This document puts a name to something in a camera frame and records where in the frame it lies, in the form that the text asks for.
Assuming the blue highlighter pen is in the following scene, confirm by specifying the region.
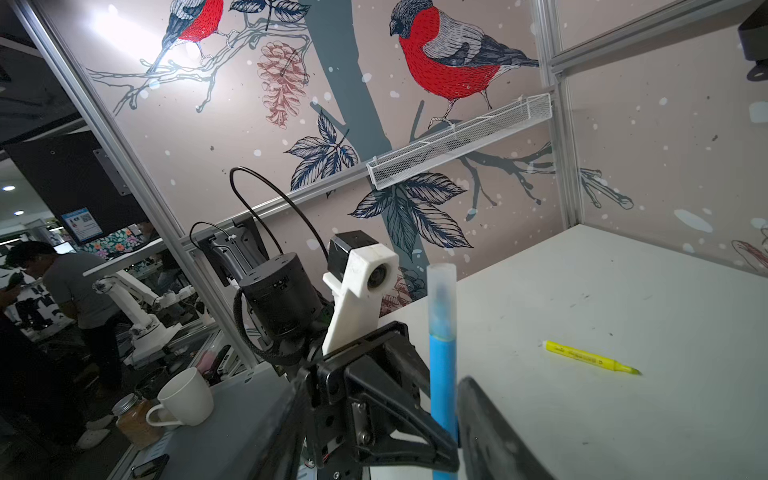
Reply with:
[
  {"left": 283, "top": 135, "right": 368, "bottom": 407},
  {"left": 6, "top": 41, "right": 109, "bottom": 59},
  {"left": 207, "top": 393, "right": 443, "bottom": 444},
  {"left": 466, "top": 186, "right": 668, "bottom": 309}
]
[{"left": 429, "top": 335, "right": 458, "bottom": 453}]

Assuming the white mesh wall tray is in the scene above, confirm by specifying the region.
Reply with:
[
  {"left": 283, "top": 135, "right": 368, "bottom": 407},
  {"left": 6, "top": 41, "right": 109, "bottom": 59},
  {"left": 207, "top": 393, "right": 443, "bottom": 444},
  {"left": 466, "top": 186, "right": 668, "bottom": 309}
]
[{"left": 367, "top": 93, "right": 552, "bottom": 190}]

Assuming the yellow highlighter pen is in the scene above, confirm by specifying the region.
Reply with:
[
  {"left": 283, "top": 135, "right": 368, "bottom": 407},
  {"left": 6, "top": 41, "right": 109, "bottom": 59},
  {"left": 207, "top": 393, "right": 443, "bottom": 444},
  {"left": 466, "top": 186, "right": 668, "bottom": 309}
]
[{"left": 543, "top": 341, "right": 641, "bottom": 376}]

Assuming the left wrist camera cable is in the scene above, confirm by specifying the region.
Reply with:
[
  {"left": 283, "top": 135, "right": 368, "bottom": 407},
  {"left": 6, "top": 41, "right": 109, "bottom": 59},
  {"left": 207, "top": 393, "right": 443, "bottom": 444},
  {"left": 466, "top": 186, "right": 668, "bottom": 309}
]
[{"left": 227, "top": 166, "right": 331, "bottom": 262}]

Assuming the white ceramic mug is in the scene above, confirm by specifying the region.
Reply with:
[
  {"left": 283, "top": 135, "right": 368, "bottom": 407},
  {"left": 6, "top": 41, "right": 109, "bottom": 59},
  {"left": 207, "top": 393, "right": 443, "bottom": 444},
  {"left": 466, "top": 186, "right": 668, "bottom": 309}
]
[{"left": 145, "top": 367, "right": 214, "bottom": 427}]

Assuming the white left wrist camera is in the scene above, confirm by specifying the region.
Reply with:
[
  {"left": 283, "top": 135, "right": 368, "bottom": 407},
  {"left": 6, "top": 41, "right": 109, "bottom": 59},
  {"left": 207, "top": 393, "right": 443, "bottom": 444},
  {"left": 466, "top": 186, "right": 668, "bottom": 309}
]
[{"left": 322, "top": 230, "right": 399, "bottom": 355}]

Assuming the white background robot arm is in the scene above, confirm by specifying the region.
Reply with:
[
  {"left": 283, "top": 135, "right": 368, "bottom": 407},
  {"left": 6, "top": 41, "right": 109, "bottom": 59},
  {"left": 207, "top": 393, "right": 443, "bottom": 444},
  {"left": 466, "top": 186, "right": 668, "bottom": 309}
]
[{"left": 93, "top": 271, "right": 196, "bottom": 367}]

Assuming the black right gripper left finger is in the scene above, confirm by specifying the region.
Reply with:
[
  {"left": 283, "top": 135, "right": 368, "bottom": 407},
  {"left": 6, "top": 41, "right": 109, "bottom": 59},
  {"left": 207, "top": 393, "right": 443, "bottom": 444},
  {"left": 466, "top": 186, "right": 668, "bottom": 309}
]
[{"left": 233, "top": 385, "right": 306, "bottom": 479}]

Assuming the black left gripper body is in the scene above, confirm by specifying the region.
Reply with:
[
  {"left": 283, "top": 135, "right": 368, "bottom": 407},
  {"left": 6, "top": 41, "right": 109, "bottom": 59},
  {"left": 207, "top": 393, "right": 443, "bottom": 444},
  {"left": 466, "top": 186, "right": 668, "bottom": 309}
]
[{"left": 305, "top": 358, "right": 370, "bottom": 479}]

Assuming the background monitor screen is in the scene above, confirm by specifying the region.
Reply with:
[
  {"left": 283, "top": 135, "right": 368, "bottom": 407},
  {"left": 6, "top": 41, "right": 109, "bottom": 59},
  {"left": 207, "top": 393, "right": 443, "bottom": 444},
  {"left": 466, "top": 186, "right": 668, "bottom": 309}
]
[{"left": 62, "top": 208, "right": 103, "bottom": 243}]

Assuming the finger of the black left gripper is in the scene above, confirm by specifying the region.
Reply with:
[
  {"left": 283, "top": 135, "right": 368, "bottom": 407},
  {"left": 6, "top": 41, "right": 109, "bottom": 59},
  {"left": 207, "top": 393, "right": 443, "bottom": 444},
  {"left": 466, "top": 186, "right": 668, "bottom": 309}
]
[
  {"left": 344, "top": 355, "right": 460, "bottom": 473},
  {"left": 372, "top": 321, "right": 430, "bottom": 390}
]

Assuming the glass jar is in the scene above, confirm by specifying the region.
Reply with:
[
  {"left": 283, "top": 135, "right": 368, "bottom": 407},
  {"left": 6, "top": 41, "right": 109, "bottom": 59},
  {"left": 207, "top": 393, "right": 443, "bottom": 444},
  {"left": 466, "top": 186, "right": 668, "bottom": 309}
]
[{"left": 112, "top": 393, "right": 163, "bottom": 449}]

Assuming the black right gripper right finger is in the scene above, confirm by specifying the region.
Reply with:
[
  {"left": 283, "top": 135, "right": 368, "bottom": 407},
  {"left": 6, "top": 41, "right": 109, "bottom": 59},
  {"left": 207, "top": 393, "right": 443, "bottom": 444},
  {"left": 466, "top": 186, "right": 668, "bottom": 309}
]
[{"left": 457, "top": 376, "right": 554, "bottom": 480}]

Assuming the person in grey shirt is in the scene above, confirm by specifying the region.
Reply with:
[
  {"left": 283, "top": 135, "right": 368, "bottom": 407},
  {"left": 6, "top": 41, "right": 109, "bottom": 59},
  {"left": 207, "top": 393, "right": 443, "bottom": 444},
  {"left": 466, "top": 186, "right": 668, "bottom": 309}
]
[{"left": 6, "top": 241, "right": 127, "bottom": 393}]

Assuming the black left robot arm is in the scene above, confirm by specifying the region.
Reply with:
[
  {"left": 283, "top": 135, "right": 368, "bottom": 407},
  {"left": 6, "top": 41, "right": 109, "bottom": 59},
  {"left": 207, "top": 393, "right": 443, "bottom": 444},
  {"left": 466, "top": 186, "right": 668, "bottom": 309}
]
[{"left": 225, "top": 253, "right": 460, "bottom": 479}]

